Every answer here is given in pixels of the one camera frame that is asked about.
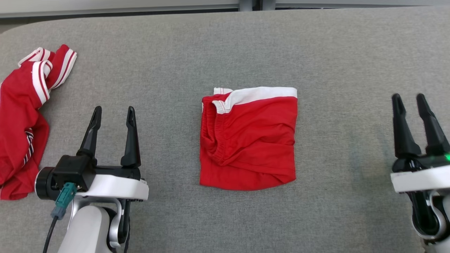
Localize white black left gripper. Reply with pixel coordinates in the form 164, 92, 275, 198
76, 106, 149, 202

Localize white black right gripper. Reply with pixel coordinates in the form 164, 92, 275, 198
390, 93, 450, 194

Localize red shirt with white stripes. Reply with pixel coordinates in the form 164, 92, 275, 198
0, 44, 78, 201

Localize red shorts with white trim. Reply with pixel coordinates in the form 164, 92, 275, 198
199, 86, 298, 191

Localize teal left cable connector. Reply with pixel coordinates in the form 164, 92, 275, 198
51, 182, 77, 220

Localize thin black left cable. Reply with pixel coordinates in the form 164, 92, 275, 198
42, 215, 59, 253

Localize grey partition post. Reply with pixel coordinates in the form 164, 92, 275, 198
239, 0, 276, 12

